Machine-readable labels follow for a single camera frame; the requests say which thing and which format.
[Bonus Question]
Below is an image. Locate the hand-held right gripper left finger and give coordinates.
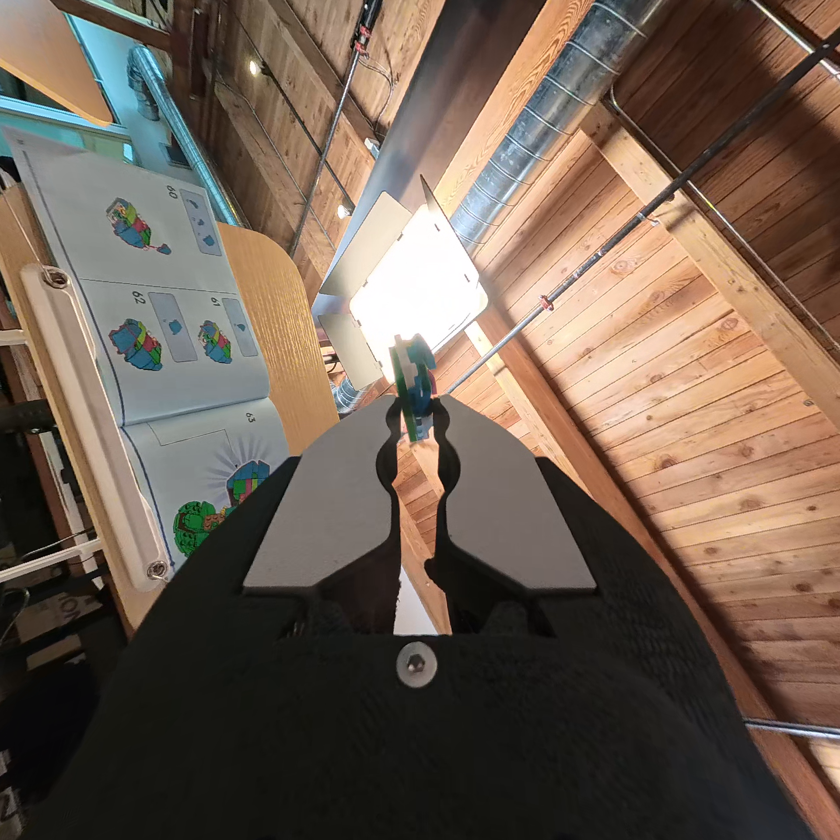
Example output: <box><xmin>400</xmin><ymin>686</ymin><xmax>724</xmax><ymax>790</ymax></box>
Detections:
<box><xmin>241</xmin><ymin>394</ymin><xmax>401</xmax><ymax>598</ymax></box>

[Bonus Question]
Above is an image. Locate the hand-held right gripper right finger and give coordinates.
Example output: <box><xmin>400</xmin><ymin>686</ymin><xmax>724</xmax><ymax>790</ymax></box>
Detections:
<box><xmin>427</xmin><ymin>394</ymin><xmax>598</xmax><ymax>593</ymax></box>

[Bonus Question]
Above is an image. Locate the small blue green lego assembly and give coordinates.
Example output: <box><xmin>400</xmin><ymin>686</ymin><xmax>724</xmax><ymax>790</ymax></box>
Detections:
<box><xmin>390</xmin><ymin>332</ymin><xmax>438</xmax><ymax>445</ymax></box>

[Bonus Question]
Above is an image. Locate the open lego instruction booklet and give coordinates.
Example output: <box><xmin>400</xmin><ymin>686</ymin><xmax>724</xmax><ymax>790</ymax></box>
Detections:
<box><xmin>3</xmin><ymin>128</ymin><xmax>291</xmax><ymax>581</ymax></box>

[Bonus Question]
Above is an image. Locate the wooden book stand board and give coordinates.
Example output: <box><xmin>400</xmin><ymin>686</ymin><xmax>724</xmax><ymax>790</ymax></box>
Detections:
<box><xmin>0</xmin><ymin>184</ymin><xmax>341</xmax><ymax>634</ymax></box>

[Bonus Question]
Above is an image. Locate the long metal rod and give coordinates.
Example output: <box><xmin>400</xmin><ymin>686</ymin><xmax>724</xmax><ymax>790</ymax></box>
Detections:
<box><xmin>441</xmin><ymin>45</ymin><xmax>840</xmax><ymax>398</ymax></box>

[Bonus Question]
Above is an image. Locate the studio light panel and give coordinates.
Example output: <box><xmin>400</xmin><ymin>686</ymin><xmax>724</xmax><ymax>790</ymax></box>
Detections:
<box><xmin>317</xmin><ymin>176</ymin><xmax>491</xmax><ymax>391</ymax></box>

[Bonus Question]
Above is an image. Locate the threaded metal rod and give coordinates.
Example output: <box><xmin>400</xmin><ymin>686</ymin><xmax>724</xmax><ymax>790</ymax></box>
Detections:
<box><xmin>745</xmin><ymin>718</ymin><xmax>840</xmax><ymax>740</ymax></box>

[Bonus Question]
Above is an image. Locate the metal ceiling conduit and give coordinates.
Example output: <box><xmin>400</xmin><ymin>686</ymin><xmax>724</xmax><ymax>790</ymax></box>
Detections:
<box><xmin>289</xmin><ymin>51</ymin><xmax>363</xmax><ymax>257</ymax></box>

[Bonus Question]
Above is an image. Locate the thin grey metal conduit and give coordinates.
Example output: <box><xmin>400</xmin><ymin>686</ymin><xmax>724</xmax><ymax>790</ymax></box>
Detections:
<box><xmin>605</xmin><ymin>85</ymin><xmax>840</xmax><ymax>343</ymax></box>

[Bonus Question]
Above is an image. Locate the black ceiling fixture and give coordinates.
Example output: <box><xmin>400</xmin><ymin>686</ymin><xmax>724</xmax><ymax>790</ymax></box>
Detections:
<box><xmin>351</xmin><ymin>0</ymin><xmax>386</xmax><ymax>55</ymax></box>

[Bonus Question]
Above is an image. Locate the pale wooden board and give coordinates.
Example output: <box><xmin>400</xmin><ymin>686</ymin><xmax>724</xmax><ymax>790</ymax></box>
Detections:
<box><xmin>0</xmin><ymin>0</ymin><xmax>117</xmax><ymax>127</ymax></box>

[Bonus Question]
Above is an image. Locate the metal ceiling pipe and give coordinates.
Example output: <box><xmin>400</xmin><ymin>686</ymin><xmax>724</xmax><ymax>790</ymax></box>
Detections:
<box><xmin>747</xmin><ymin>0</ymin><xmax>840</xmax><ymax>61</ymax></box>

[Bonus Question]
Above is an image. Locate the grey flexible duct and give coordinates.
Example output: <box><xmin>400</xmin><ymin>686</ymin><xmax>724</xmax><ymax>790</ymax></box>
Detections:
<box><xmin>330</xmin><ymin>375</ymin><xmax>371</xmax><ymax>413</ymax></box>

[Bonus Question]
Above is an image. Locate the white wire rack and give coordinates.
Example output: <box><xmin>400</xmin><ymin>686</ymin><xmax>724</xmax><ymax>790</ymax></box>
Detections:
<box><xmin>0</xmin><ymin>328</ymin><xmax>102</xmax><ymax>581</ymax></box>

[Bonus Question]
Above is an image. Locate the large spiral metal duct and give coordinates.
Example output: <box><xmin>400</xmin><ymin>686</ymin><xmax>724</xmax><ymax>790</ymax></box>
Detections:
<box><xmin>451</xmin><ymin>0</ymin><xmax>659</xmax><ymax>247</ymax></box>

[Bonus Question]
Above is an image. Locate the small metal duct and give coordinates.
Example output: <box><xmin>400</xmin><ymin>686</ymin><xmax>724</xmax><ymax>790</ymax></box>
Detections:
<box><xmin>126</xmin><ymin>45</ymin><xmax>249</xmax><ymax>228</ymax></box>

